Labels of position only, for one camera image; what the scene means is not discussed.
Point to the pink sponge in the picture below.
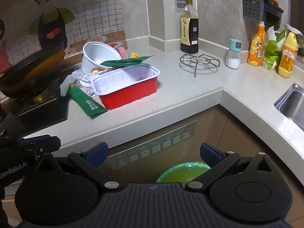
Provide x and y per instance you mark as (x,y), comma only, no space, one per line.
(120,51)

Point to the orange detergent bottle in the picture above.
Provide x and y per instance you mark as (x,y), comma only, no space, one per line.
(256,47)

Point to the yellow silver scouring pad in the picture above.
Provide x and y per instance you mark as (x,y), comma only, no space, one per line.
(130,55)

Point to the cabinet vent grille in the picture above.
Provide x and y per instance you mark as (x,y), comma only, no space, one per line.
(152,147)

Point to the grey dish cloth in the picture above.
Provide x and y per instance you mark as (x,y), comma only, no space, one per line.
(299,41)

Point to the black gas stove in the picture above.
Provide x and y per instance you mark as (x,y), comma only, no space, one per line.
(42,114)

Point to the grey perforated wall rack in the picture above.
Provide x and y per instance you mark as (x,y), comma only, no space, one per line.
(253,6)

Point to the salt shaker teal lid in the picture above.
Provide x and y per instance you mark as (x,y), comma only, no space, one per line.
(232,63)

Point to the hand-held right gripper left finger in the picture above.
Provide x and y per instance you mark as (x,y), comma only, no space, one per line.
(96,152)

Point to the wooden kitchen cabinet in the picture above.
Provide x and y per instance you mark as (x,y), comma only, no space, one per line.
(237,135)

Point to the white plastic bag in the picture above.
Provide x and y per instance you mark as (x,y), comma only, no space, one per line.
(78,76)

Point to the red rectangular food container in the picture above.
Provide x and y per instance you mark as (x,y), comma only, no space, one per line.
(128,95)

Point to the metal steaming rack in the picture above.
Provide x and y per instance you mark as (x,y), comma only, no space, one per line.
(195,73)

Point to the long green wrapper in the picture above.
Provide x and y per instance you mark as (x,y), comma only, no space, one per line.
(123,63)

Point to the green packet white print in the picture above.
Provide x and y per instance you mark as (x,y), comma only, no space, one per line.
(87,104)

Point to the green trash bin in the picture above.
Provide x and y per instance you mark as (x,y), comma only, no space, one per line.
(175,175)

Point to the yellow bottle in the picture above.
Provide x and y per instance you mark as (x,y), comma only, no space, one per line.
(287,61)

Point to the steel sink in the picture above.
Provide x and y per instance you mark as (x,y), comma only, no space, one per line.
(294,109)

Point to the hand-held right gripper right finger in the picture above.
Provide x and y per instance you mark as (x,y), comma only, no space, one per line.
(211,153)

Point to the dark soy sauce bottle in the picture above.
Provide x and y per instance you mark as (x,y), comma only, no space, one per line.
(188,33)

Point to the white bowl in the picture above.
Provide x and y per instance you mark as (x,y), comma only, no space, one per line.
(95,52)

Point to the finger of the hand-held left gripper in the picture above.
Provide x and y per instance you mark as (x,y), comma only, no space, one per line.
(40,141)

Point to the black wok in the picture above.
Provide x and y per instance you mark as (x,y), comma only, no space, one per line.
(30,73)

